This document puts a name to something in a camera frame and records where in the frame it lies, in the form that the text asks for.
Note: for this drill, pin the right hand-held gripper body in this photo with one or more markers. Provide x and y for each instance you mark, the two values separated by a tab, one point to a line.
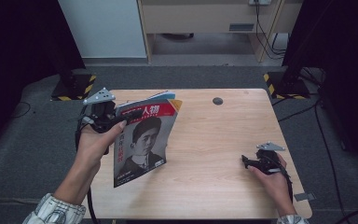
268	161

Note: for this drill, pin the light wooden desk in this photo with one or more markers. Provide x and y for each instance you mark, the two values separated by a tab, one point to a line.
199	15

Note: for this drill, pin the white cabinet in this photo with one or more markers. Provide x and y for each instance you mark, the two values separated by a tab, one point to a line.
105	28

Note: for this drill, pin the magazine with portrait cover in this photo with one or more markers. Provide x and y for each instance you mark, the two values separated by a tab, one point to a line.
149	140

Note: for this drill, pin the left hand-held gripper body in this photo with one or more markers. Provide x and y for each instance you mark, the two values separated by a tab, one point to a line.
101	115

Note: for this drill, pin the person's left hand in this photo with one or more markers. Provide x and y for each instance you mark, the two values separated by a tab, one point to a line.
93	146

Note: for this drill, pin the white power strip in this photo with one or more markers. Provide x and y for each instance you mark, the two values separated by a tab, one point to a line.
260	2

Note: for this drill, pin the person's right hand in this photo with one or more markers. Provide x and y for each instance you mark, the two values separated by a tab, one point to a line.
276	186

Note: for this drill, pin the black curtain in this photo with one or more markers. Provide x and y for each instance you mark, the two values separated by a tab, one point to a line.
341	62
18	62

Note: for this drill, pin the dark round table grommet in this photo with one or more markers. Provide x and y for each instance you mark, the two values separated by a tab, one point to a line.
217	101

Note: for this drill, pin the grey floor tape strip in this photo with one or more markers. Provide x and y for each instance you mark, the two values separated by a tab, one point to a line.
304	197

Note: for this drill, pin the striped black stand base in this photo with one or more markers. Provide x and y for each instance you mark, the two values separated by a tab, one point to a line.
74	88
287	87

